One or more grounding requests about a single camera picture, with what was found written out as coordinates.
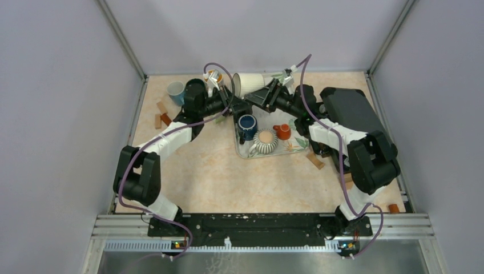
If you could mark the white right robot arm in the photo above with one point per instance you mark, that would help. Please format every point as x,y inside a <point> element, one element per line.
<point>316,126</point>

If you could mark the tan wooden block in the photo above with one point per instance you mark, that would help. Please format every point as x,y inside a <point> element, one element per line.
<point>161,107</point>

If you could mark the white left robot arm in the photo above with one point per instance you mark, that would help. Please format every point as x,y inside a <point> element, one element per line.
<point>138,173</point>

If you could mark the reddish brown wooden block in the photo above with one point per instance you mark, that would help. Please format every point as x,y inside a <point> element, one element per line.
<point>165,119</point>

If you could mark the dark green mug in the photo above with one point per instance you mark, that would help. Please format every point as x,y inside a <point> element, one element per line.
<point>196,83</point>

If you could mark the floral white serving tray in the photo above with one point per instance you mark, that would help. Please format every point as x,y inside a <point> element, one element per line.
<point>295,144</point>

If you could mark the grey striped mug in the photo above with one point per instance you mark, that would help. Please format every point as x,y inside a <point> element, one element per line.
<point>265,142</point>

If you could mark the small orange cylinder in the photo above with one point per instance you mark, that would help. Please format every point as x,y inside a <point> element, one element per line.
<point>393,209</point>

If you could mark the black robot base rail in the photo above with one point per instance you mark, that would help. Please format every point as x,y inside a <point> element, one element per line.
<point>261,229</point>

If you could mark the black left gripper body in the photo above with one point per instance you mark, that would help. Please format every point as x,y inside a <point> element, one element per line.
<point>215,104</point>

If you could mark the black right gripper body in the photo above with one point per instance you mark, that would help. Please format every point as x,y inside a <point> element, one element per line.
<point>285,102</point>

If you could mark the light blue dotted mug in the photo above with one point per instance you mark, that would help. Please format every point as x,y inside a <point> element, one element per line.
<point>176,91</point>

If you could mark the white ribbed mug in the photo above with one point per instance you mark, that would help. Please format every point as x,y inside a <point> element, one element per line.
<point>246,83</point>

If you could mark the stacked wooden blocks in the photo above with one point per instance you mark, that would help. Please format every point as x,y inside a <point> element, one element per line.
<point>348,181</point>

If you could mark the light green mug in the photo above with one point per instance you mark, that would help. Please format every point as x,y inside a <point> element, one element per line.
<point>220,119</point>

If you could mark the light wooden block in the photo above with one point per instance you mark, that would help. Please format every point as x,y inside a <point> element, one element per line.
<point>312,157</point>

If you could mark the small orange cup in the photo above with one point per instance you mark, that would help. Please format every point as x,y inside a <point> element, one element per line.
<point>283,131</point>

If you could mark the navy blue mug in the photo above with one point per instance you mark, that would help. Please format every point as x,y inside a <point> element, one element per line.
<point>247,128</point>

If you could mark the black poker chip case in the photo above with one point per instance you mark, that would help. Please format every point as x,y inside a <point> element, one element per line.
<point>376,153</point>

